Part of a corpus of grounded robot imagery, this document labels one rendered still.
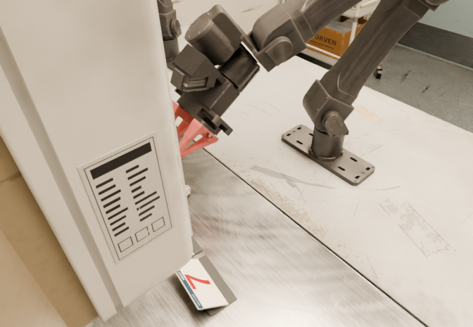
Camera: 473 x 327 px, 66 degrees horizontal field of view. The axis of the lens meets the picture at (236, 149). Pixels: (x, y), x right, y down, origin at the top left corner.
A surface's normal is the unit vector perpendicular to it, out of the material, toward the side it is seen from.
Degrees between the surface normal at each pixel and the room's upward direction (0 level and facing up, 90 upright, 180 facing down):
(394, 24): 94
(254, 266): 0
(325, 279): 0
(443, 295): 0
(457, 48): 90
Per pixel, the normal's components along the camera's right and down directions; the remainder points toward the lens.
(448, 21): -0.76, 0.43
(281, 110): -0.02, -0.77
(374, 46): 0.14, 0.61
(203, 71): 0.68, 0.57
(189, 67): -0.37, -0.29
